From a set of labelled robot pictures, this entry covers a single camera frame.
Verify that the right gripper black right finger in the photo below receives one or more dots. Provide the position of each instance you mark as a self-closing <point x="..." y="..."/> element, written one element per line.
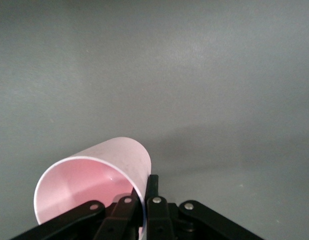
<point x="157" y="215"/>

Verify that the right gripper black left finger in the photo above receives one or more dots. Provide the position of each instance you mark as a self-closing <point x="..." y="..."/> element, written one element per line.
<point x="77" y="220"/>

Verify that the pink plastic cup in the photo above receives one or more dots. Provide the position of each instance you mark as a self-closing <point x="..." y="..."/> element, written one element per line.
<point x="99" y="170"/>

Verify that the dark grey table cloth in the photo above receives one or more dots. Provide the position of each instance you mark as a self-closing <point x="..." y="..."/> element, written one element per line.
<point x="154" y="75"/>

